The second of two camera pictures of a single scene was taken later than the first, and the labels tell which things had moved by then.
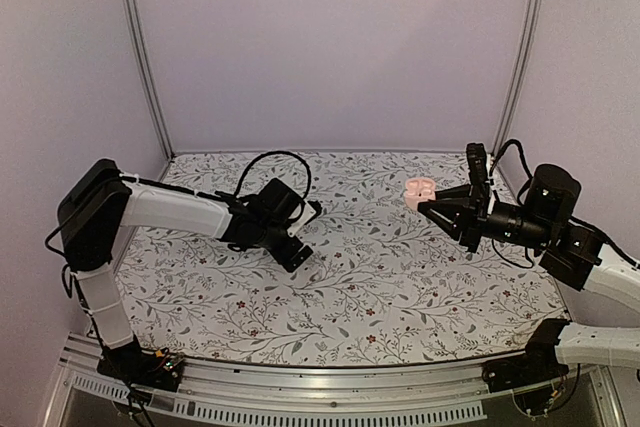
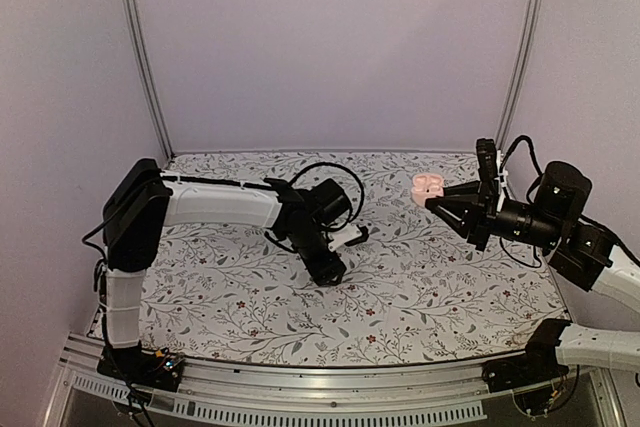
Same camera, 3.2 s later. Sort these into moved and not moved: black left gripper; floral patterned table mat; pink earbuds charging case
Moved: pink earbuds charging case; black left gripper
Not moved: floral patterned table mat
